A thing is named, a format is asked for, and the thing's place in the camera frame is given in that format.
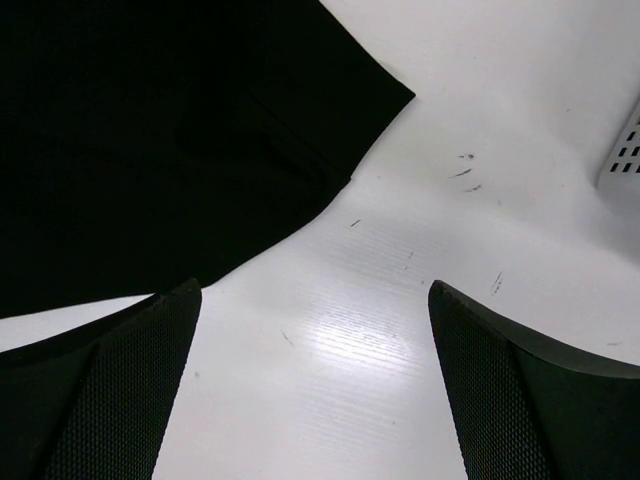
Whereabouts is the black skirt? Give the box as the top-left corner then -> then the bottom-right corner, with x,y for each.
1,1 -> 413,317

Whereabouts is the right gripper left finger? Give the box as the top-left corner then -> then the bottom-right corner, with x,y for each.
1,279 -> 202,479

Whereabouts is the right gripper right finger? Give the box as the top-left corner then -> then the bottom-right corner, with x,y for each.
428,280 -> 639,479

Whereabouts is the white plastic basket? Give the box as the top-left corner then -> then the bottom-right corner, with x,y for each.
597,102 -> 639,193

